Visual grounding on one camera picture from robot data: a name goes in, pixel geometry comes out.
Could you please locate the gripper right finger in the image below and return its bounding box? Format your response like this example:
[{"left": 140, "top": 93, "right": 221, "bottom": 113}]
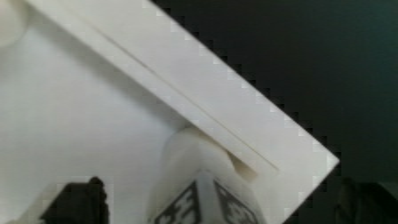
[{"left": 333, "top": 178, "right": 398, "bottom": 224}]

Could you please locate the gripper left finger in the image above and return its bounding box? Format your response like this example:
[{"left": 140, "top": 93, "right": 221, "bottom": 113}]
[{"left": 38, "top": 177, "right": 109, "bottom": 224}]

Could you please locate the white table leg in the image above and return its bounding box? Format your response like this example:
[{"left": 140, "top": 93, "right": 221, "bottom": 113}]
[{"left": 147, "top": 128, "right": 266, "bottom": 224}]

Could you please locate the white square tabletop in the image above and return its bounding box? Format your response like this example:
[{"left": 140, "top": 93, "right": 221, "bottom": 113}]
[{"left": 0, "top": 0, "right": 337, "bottom": 224}]

